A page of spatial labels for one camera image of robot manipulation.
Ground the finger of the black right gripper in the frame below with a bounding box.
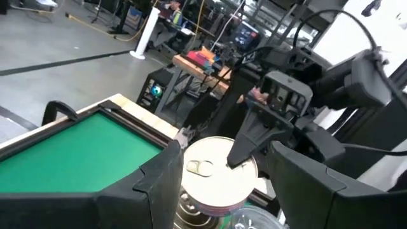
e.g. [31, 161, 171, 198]
[226, 106, 296, 169]

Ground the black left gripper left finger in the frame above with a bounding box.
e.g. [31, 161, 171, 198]
[94, 139, 184, 229]

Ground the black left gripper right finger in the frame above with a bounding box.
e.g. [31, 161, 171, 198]
[266, 141, 387, 229]

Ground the pull-tab lid seafood can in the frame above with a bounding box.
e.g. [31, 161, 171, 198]
[180, 135, 259, 218]
[174, 187, 225, 229]

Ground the dark monitor screen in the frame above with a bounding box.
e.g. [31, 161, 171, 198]
[233, 21, 261, 49]

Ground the orange block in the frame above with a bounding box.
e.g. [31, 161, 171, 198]
[199, 46, 217, 61]

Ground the green table mat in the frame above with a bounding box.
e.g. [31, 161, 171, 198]
[0, 111, 165, 195]

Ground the wooden background table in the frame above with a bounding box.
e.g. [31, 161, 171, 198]
[172, 53, 235, 96]

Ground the red block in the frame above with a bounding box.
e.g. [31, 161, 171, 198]
[186, 50, 208, 64]

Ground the black computer tower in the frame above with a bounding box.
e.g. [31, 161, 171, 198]
[135, 67, 175, 113]

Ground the person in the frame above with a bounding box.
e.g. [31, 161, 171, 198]
[148, 0, 184, 49]

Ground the black stand base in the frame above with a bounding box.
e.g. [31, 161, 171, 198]
[107, 0, 132, 35]

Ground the silver metal bracket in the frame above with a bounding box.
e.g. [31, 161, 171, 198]
[173, 125, 195, 149]

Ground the white cable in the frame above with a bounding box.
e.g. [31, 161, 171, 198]
[209, 0, 246, 52]

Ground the black frame handle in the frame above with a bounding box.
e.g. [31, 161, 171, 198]
[41, 100, 79, 126]

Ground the white post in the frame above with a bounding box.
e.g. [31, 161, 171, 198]
[129, 6, 160, 60]

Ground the yellow floor cable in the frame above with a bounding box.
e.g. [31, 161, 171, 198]
[65, 11, 151, 43]

